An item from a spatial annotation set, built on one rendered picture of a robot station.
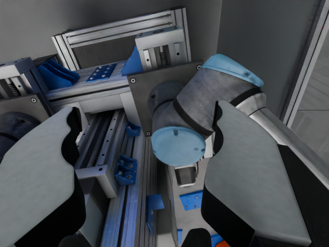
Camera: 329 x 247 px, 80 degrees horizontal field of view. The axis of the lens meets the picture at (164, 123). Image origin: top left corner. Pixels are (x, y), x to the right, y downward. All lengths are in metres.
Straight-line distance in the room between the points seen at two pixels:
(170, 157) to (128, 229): 0.19
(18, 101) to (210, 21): 1.32
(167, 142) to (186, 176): 0.50
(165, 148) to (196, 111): 0.10
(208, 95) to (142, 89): 0.27
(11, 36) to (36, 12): 0.27
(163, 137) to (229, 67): 0.18
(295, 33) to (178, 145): 0.56
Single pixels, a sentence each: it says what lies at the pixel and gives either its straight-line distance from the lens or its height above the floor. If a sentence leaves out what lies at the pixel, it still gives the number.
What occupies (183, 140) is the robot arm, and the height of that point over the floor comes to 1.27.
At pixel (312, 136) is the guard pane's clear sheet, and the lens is 0.75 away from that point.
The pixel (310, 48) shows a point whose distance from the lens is 0.75.
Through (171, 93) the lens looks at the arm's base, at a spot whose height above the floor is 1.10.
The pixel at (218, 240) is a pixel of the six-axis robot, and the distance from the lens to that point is 3.63.
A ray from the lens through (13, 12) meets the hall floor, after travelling 1.86.
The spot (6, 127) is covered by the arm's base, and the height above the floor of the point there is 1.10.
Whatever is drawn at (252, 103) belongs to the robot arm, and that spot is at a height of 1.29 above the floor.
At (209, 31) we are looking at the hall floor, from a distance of 1.65.
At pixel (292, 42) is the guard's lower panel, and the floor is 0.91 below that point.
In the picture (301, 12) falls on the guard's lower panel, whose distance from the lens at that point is 0.81.
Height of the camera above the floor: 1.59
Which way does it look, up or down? 57 degrees down
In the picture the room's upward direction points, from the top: 176 degrees clockwise
